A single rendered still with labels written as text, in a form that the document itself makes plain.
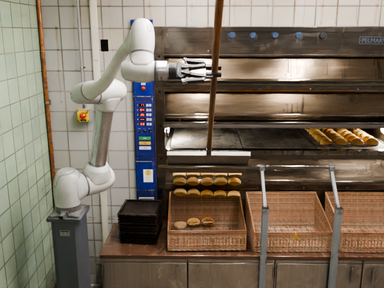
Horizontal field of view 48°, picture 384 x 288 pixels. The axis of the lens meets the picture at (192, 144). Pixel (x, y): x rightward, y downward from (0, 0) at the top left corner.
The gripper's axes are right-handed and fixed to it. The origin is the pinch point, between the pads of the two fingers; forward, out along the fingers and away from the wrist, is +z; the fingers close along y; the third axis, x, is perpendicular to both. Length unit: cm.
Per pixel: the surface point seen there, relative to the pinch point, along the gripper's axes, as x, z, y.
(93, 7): -81, -81, -103
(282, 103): -123, 57, -49
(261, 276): -141, 38, 74
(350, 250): -140, 100, 56
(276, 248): -139, 49, 56
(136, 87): -114, -52, -57
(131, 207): -149, -55, 25
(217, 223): -172, 10, 32
